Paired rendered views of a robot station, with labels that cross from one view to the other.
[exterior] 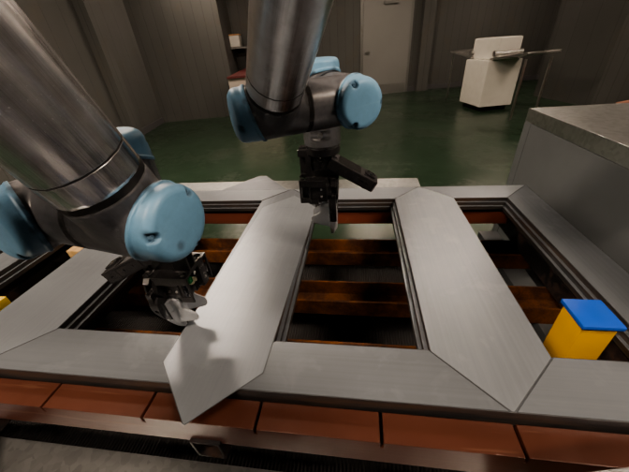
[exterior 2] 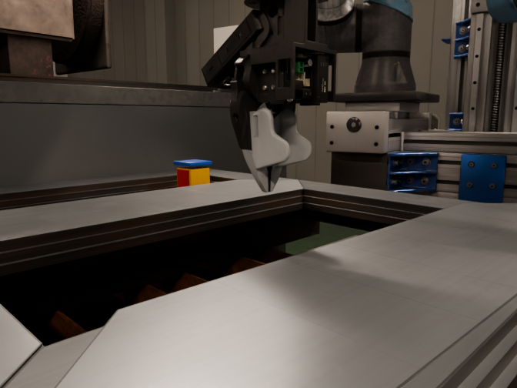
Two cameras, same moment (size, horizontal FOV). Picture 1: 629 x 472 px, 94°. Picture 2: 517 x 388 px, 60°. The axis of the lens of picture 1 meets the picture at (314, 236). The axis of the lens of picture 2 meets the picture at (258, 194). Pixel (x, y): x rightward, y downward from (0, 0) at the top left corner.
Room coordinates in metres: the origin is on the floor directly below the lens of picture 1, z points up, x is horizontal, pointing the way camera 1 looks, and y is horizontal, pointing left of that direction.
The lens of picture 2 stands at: (1.02, 0.23, 0.98)
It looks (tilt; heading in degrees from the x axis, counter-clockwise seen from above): 10 degrees down; 215
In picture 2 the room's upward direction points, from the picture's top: straight up
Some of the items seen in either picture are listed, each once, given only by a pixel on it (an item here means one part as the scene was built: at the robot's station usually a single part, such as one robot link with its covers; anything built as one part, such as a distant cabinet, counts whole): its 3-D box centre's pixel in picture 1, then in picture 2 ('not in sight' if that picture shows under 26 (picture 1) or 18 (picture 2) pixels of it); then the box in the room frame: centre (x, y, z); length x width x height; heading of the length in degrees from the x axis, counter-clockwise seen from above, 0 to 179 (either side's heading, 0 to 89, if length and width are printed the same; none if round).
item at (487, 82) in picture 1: (490, 74); not in sight; (6.14, -3.58, 0.58); 2.47 x 0.63 x 1.16; 1
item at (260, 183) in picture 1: (247, 188); not in sight; (1.22, 0.28, 0.77); 0.45 x 0.20 x 0.04; 80
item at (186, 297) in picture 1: (171, 263); not in sight; (0.40, 0.24, 1.00); 0.09 x 0.08 x 0.12; 80
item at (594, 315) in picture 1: (590, 317); (193, 165); (0.31, -0.44, 0.88); 0.06 x 0.06 x 0.02; 80
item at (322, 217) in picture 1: (324, 219); (288, 150); (0.59, -0.03, 0.94); 0.06 x 0.03 x 0.09; 81
